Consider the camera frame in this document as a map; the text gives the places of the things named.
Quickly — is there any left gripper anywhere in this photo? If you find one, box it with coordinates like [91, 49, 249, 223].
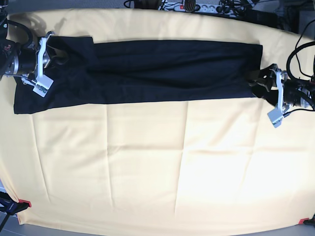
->
[247, 64, 310, 108]

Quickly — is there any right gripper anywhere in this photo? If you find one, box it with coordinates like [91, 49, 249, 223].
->
[11, 46, 69, 75]

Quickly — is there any dark navy T-shirt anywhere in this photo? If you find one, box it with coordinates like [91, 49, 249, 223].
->
[13, 37, 263, 114]

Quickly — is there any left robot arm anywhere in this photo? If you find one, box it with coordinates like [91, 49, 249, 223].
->
[246, 20, 315, 117]

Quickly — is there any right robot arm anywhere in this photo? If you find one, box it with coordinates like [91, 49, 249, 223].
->
[0, 0, 68, 83]

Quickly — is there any white power strip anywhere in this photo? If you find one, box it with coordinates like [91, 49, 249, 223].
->
[159, 0, 234, 15]

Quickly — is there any yellow table cloth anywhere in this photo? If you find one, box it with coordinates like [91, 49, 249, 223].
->
[0, 8, 315, 227]

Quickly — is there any right red black clamp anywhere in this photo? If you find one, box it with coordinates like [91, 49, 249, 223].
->
[298, 215, 315, 227]

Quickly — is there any red black clamp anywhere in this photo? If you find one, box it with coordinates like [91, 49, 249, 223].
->
[298, 215, 315, 227]
[0, 192, 32, 215]

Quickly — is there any left red black clamp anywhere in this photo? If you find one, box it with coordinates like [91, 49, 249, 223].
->
[0, 192, 32, 215]

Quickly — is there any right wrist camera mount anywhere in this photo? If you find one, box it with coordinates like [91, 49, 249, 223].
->
[21, 31, 55, 97]

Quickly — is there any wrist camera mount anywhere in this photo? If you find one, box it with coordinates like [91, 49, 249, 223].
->
[267, 65, 289, 128]
[21, 31, 55, 97]

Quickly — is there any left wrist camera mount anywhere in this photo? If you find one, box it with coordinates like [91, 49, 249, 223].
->
[267, 65, 289, 128]

